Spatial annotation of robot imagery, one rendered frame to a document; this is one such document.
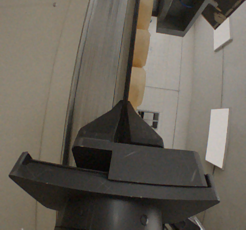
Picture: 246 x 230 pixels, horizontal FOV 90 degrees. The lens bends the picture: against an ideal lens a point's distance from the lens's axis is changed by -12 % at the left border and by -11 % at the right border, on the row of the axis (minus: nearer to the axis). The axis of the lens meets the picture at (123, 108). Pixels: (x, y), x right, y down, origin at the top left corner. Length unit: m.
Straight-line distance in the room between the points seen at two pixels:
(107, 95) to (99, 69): 0.03
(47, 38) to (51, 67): 0.04
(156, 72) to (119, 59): 4.46
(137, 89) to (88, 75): 0.06
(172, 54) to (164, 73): 0.70
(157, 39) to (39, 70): 4.97
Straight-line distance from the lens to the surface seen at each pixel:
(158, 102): 4.46
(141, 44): 0.18
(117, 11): 0.22
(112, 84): 0.17
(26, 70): 0.21
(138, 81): 0.16
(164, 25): 0.83
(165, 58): 4.88
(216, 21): 0.85
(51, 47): 0.20
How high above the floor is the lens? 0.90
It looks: level
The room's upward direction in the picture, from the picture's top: 97 degrees clockwise
